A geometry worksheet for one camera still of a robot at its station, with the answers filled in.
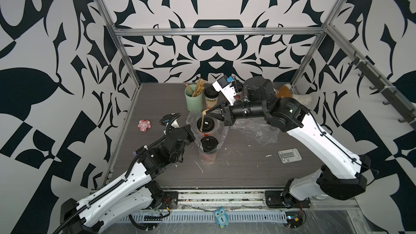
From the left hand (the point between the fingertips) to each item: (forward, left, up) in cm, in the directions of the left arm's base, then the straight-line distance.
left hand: (189, 123), depth 74 cm
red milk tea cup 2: (-9, -8, -5) cm, 13 cm away
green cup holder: (+20, -1, -11) cm, 23 cm away
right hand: (-7, -7, +19) cm, 21 cm away
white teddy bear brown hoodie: (+29, -59, -14) cm, 67 cm away
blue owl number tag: (-34, -13, -21) cm, 42 cm away
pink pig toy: (+12, +29, -20) cm, 37 cm away
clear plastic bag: (-3, -14, -2) cm, 14 cm away
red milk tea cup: (+2, -9, -5) cm, 10 cm away
